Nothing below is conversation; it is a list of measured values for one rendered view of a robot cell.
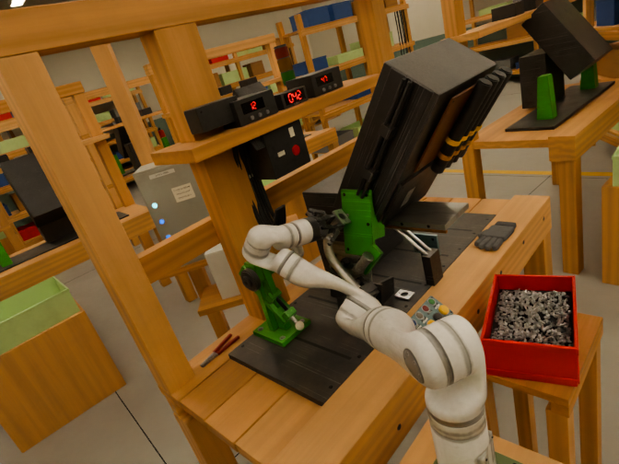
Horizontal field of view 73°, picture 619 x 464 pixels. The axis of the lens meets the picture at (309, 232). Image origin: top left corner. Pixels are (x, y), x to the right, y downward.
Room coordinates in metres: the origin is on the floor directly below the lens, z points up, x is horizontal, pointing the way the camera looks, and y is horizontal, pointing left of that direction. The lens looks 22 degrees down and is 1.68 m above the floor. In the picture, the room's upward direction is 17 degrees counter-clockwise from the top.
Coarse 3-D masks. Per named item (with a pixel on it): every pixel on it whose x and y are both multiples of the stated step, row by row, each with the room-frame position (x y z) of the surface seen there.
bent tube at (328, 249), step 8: (336, 216) 1.21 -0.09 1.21; (344, 216) 1.23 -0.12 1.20; (336, 224) 1.22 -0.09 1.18; (344, 224) 1.20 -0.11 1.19; (328, 248) 1.24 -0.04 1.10; (328, 256) 1.23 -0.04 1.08; (336, 264) 1.21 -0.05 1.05; (336, 272) 1.20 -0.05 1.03; (344, 272) 1.19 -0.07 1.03; (352, 280) 1.16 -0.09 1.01
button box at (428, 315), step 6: (426, 300) 1.02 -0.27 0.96; (432, 306) 1.00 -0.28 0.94; (438, 306) 1.01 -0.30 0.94; (420, 312) 0.98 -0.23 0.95; (426, 312) 0.98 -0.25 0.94; (432, 312) 0.98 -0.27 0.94; (438, 312) 0.99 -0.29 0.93; (450, 312) 0.99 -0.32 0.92; (414, 318) 0.96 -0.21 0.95; (426, 318) 0.97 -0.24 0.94; (432, 318) 0.97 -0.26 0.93; (420, 324) 0.95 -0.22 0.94; (426, 324) 0.95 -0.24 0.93
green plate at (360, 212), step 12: (348, 192) 1.24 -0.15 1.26; (360, 192) 1.21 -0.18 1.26; (348, 204) 1.24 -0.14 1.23; (360, 204) 1.20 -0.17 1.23; (372, 204) 1.18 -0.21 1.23; (348, 216) 1.24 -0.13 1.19; (360, 216) 1.20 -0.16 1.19; (372, 216) 1.17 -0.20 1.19; (348, 228) 1.23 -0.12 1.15; (360, 228) 1.20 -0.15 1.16; (372, 228) 1.17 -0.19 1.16; (348, 240) 1.23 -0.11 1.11; (360, 240) 1.19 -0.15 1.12; (372, 240) 1.16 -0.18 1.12; (348, 252) 1.22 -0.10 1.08; (360, 252) 1.19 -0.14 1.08
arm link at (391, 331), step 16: (368, 320) 0.71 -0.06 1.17; (384, 320) 0.65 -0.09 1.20; (400, 320) 0.64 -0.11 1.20; (368, 336) 0.69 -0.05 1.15; (384, 336) 0.62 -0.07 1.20; (400, 336) 0.55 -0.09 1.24; (416, 336) 0.51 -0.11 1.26; (432, 336) 0.50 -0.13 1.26; (384, 352) 0.63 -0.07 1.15; (400, 352) 0.54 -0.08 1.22; (416, 352) 0.49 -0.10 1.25; (432, 352) 0.48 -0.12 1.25; (416, 368) 0.49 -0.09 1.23; (432, 368) 0.47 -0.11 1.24; (448, 368) 0.47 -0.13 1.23; (432, 384) 0.46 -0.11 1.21; (448, 384) 0.47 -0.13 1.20
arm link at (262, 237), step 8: (288, 224) 1.10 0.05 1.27; (248, 232) 1.03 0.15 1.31; (256, 232) 1.00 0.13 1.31; (264, 232) 1.01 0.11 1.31; (272, 232) 1.03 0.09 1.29; (280, 232) 1.05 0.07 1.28; (288, 232) 1.07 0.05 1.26; (296, 232) 1.08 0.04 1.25; (248, 240) 1.01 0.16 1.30; (256, 240) 0.99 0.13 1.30; (264, 240) 0.99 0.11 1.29; (272, 240) 1.00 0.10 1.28; (280, 240) 1.03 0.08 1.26; (288, 240) 1.06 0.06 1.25; (296, 240) 1.07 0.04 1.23; (256, 248) 0.99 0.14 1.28; (264, 248) 1.00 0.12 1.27; (280, 248) 1.06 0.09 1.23; (288, 248) 1.07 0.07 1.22
